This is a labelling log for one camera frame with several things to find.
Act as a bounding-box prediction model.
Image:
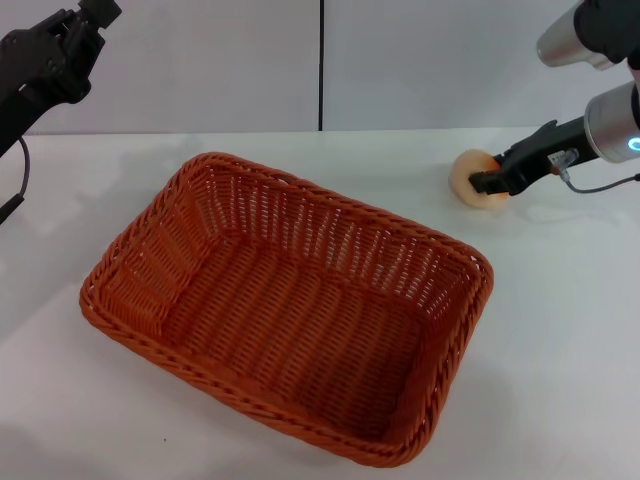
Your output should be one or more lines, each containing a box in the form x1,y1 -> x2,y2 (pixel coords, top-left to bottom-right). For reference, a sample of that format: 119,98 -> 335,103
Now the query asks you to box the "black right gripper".
466,119 -> 599,197

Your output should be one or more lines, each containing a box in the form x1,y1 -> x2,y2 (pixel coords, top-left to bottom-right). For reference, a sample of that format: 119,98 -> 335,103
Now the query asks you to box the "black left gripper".
0,0 -> 124,157

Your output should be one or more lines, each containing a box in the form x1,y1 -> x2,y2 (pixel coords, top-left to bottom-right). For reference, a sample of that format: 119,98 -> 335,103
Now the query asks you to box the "cream and orange toy peach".
448,148 -> 511,214

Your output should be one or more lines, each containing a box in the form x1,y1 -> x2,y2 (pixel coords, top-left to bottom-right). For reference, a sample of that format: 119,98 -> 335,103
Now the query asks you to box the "orange woven rectangular basket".
78,151 -> 495,470

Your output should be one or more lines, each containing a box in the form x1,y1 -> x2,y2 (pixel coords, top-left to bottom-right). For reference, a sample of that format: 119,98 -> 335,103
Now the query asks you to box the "grey right gripper cable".
551,148 -> 640,195

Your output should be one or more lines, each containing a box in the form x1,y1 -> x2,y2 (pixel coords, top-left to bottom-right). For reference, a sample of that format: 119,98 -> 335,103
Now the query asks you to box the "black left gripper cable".
0,135 -> 32,227

